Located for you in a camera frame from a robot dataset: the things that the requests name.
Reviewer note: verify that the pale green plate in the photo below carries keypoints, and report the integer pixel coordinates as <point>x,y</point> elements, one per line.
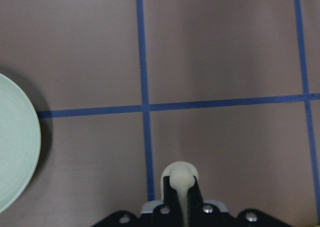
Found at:
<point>20,141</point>

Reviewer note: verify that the white bun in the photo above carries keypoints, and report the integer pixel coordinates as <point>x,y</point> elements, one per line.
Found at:
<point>182,176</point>

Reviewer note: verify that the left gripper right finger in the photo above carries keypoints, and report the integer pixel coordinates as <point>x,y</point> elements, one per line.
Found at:
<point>194,205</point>

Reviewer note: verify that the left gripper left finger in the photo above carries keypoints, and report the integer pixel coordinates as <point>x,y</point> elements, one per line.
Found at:
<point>174,218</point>

